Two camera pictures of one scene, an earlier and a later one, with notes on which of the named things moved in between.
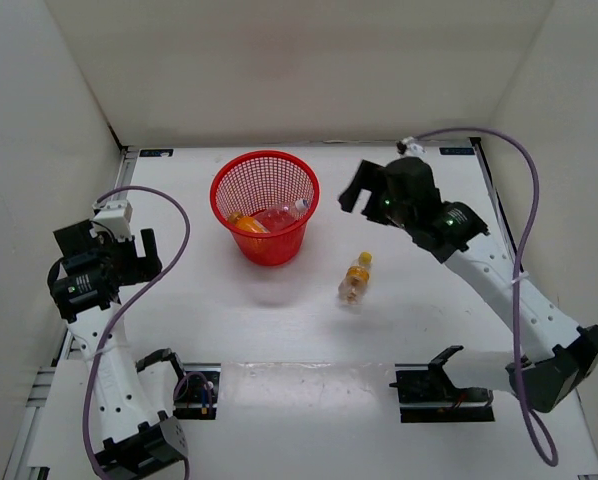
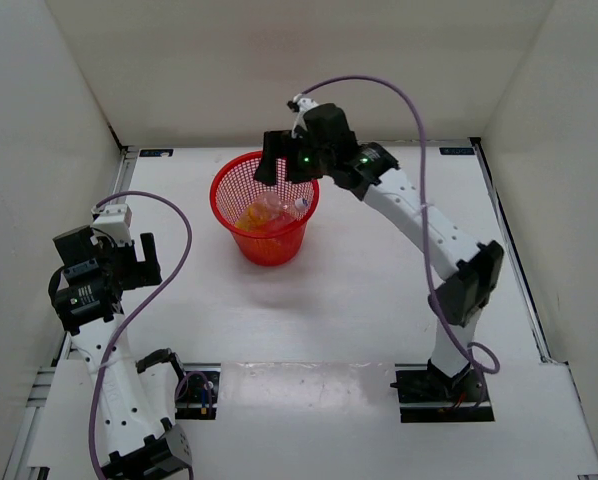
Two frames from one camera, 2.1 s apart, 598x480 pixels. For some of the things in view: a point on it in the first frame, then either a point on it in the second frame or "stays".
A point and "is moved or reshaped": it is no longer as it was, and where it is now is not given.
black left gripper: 149,267 stays
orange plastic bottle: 249,224 is moved or reshaped
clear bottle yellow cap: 353,285 → 269,205
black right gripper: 368,177 → 275,145
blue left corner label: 156,153 stays
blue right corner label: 456,151 stays
